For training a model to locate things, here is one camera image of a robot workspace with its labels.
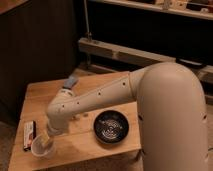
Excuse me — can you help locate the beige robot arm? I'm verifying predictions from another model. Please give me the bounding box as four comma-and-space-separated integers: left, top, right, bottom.
46, 62, 209, 171

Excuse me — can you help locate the black ceramic bowl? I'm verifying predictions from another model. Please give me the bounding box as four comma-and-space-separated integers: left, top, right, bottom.
93, 110, 129, 144

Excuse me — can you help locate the wooden table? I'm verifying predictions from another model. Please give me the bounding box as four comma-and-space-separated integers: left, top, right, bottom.
8, 80, 141, 171

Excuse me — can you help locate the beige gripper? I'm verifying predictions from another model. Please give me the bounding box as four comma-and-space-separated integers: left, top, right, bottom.
41, 127, 60, 148

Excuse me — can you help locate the grey metal shelf rail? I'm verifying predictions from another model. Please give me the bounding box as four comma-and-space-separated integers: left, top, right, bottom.
78, 38, 213, 84

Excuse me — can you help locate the metal pole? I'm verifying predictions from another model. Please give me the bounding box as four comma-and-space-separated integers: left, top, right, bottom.
83, 0, 92, 41

